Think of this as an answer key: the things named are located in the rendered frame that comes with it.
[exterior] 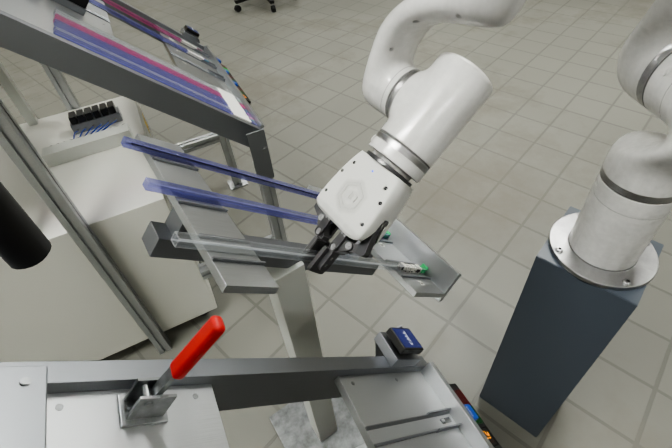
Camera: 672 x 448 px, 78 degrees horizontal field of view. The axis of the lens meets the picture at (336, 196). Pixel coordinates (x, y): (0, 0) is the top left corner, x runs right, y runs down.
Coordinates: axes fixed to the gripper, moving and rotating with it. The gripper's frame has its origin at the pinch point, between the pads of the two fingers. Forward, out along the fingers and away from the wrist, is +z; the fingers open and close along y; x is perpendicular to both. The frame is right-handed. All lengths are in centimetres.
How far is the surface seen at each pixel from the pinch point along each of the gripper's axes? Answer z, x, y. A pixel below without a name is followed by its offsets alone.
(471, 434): 6.4, 20.3, 25.0
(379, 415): 9.3, 5.7, 18.4
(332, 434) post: 56, 73, -8
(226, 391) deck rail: 13.1, -12.4, 10.8
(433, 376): 5.2, 20.9, 16.1
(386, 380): 8.0, 11.5, 14.3
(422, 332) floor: 20, 100, -17
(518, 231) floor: -31, 139, -27
